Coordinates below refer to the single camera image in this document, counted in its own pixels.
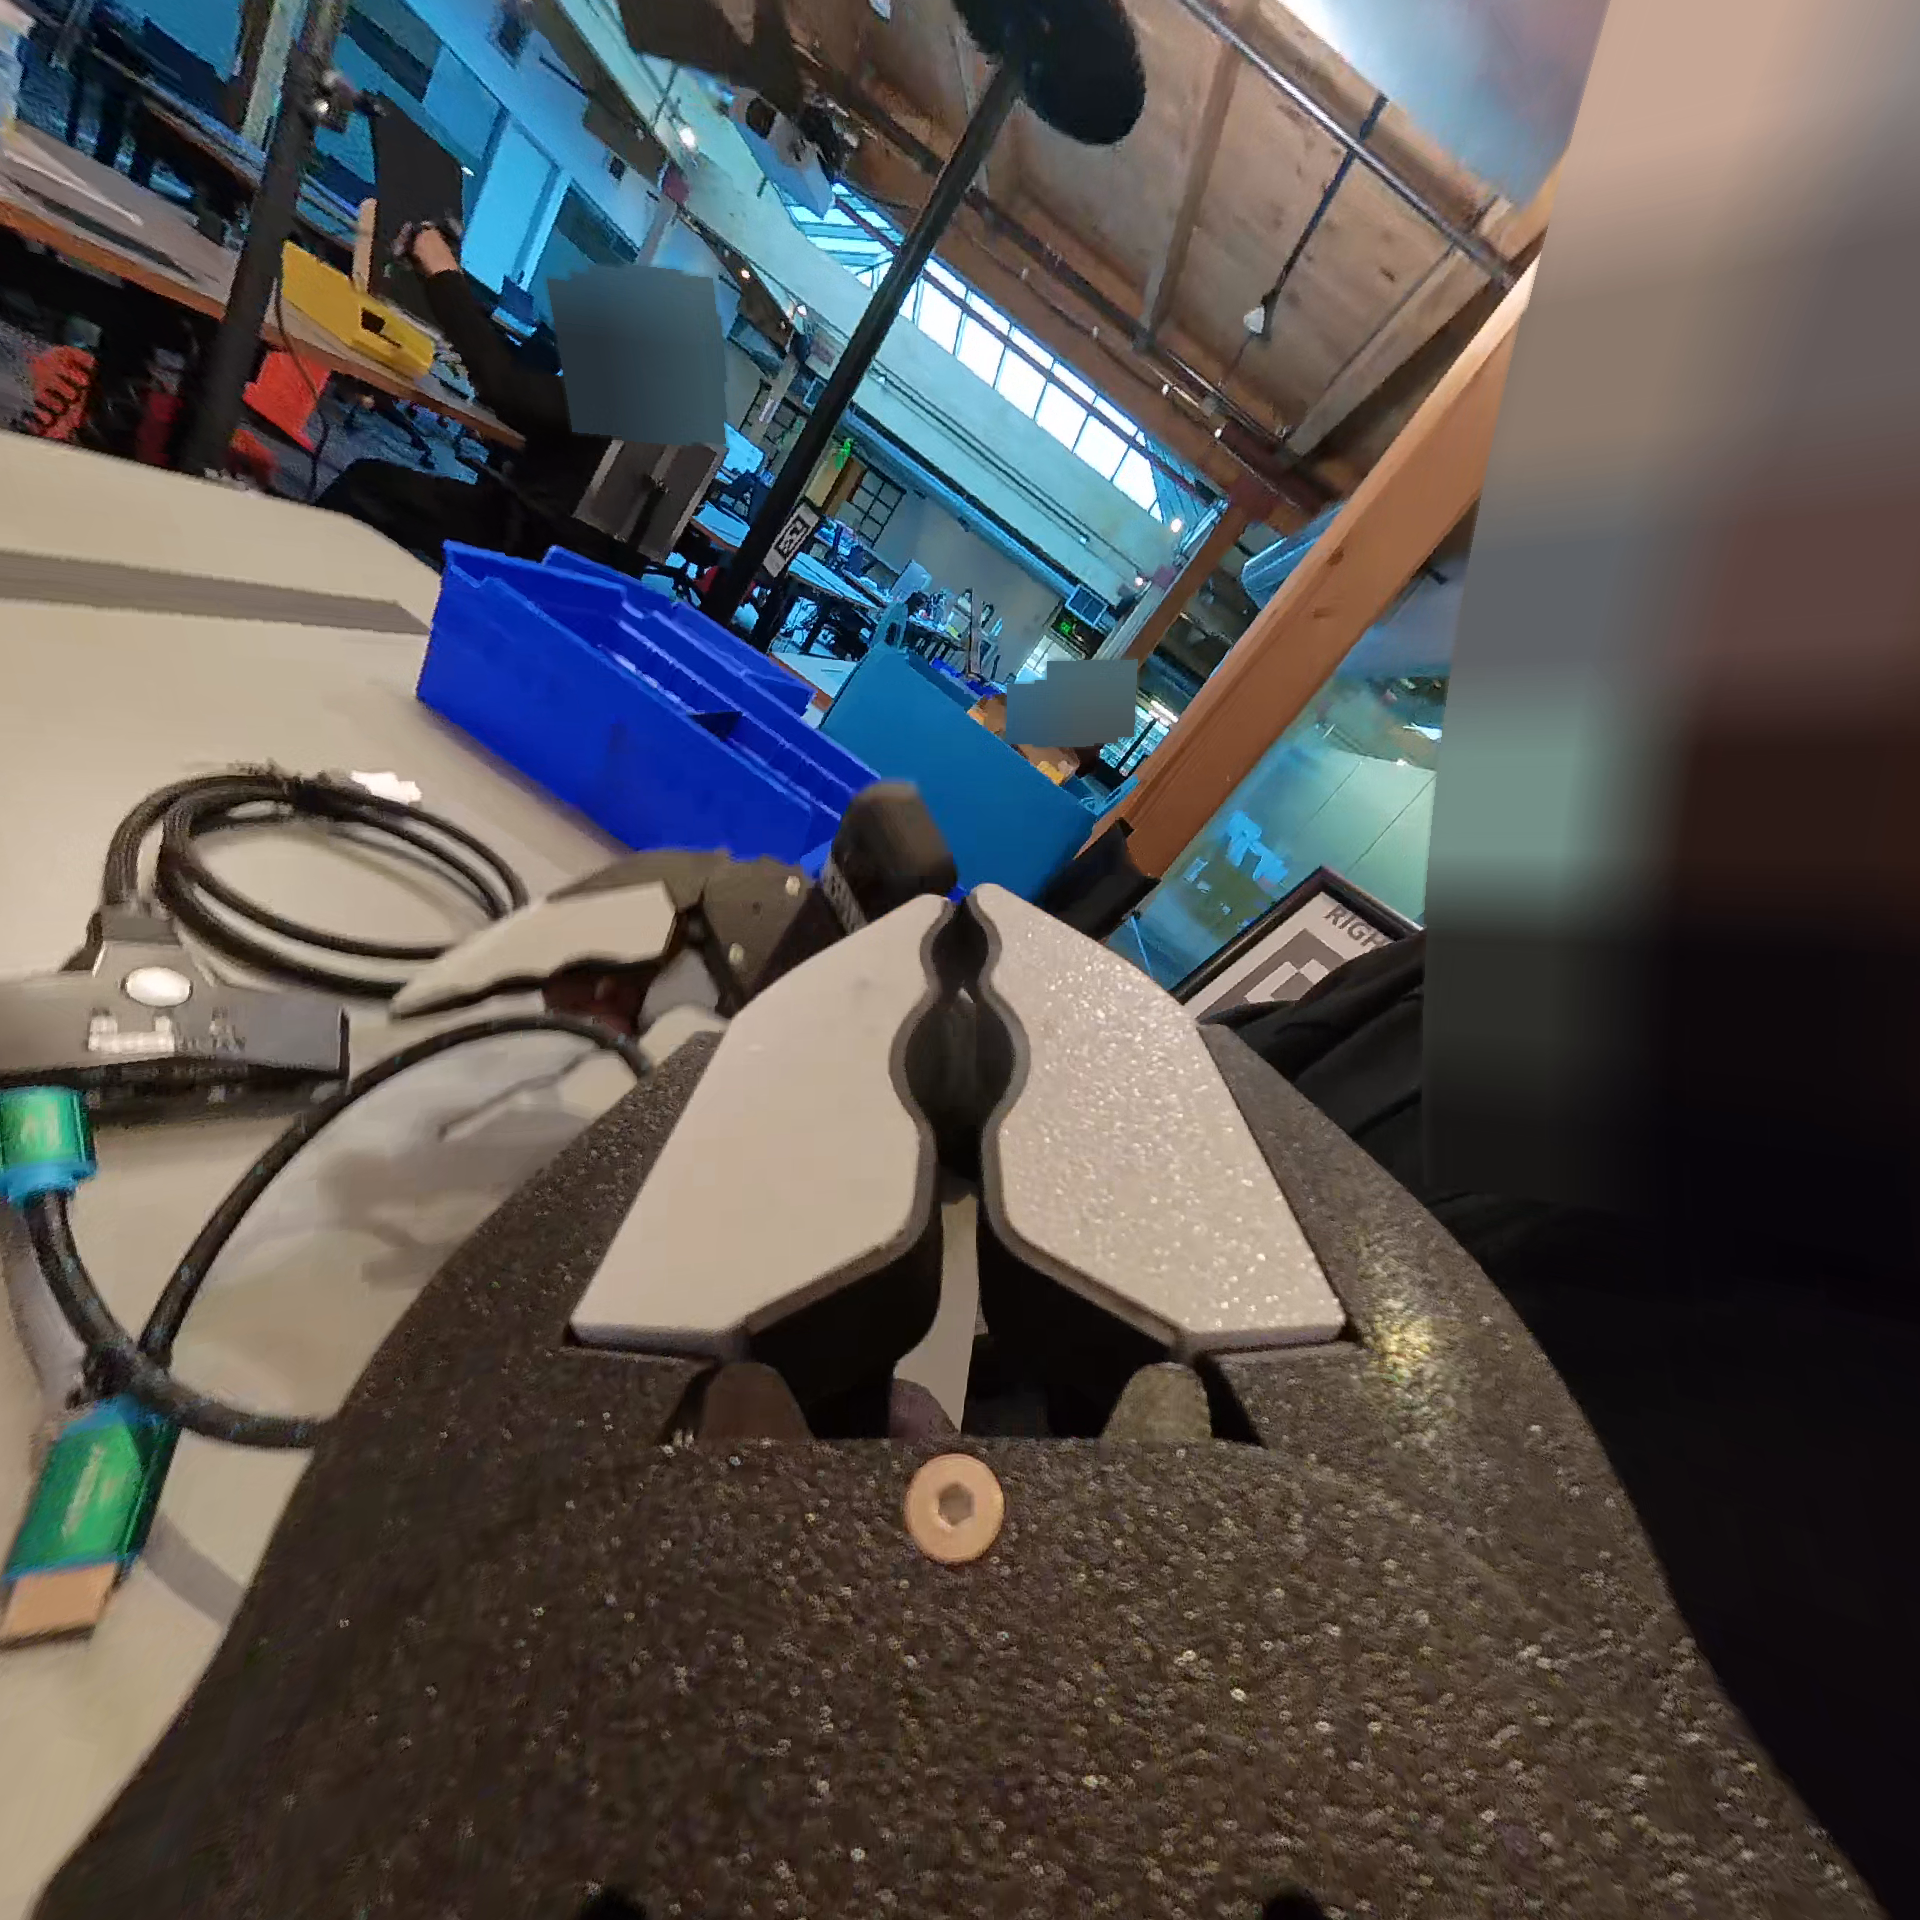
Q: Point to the yellow plastic bin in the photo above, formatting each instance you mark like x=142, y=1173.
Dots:
x=353, y=323

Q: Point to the light blue storage box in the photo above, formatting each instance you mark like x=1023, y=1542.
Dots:
x=961, y=765

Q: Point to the dark tripod pole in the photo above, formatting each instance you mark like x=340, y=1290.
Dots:
x=265, y=270

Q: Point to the black pole with round top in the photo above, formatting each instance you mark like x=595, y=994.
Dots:
x=901, y=285

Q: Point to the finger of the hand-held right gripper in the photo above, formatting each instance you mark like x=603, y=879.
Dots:
x=556, y=939

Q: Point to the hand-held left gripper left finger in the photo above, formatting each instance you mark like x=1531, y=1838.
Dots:
x=781, y=1171

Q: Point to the person's black jacket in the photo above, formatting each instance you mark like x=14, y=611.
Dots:
x=1724, y=1500

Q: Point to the wooden support beam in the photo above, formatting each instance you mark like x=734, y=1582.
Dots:
x=1350, y=570

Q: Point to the blue plastic bin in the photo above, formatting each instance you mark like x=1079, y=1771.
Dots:
x=601, y=705

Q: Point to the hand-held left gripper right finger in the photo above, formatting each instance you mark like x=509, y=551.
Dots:
x=1142, y=1171

